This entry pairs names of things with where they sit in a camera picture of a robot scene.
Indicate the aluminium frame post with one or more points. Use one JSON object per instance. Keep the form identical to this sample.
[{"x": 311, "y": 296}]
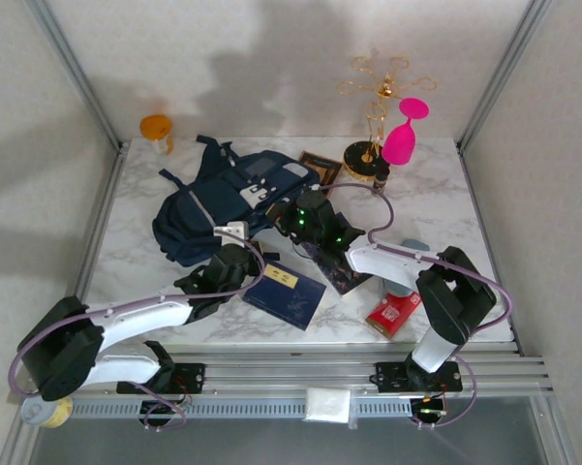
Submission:
[
  {"x": 72, "y": 72},
  {"x": 503, "y": 72}
]

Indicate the jar with orange lid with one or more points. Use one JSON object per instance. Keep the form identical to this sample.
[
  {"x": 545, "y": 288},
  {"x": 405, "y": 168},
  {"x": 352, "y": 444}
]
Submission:
[{"x": 155, "y": 127}]

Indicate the dark book with purple flowers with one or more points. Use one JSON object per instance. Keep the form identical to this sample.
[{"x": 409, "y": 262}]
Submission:
[{"x": 341, "y": 281}]

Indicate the white plastic packet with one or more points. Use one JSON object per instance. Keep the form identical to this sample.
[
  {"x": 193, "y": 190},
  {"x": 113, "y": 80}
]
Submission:
[{"x": 327, "y": 404}]

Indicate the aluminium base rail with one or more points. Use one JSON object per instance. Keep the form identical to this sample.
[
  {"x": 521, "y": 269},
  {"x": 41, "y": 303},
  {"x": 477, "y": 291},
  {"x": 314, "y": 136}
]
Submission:
[{"x": 290, "y": 373}]

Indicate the pink wine glass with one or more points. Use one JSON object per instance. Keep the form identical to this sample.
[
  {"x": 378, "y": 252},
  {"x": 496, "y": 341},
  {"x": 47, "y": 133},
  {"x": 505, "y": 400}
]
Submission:
[{"x": 399, "y": 140}]

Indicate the navy book with yellow label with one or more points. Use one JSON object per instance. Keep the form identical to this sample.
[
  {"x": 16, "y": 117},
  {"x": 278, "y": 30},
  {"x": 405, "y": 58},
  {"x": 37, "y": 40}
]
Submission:
[{"x": 290, "y": 300}]

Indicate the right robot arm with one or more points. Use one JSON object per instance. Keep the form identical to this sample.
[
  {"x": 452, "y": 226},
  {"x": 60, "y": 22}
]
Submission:
[{"x": 392, "y": 266}]

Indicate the navy blue backpack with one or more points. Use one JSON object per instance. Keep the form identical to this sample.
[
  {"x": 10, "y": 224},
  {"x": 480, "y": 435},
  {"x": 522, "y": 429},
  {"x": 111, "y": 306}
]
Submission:
[{"x": 193, "y": 227}]

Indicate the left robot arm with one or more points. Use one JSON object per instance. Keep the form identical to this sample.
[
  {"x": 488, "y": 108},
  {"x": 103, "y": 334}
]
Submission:
[{"x": 140, "y": 315}]

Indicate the red box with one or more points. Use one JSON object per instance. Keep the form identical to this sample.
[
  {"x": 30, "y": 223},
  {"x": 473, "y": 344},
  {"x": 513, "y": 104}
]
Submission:
[{"x": 389, "y": 315}]

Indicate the grey-blue fabric pencil case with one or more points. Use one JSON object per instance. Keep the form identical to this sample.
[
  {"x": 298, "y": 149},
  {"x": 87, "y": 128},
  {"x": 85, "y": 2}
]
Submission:
[{"x": 414, "y": 244}]

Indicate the brown book with gold frame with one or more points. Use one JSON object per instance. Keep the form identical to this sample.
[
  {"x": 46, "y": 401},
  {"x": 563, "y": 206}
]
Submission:
[{"x": 319, "y": 167}]

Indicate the small dark bottle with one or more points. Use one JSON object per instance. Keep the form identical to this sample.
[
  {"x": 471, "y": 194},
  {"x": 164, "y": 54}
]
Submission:
[{"x": 381, "y": 179}]

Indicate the tin can with yellow label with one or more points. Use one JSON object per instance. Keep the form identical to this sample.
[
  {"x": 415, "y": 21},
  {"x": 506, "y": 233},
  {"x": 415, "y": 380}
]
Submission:
[{"x": 53, "y": 416}]

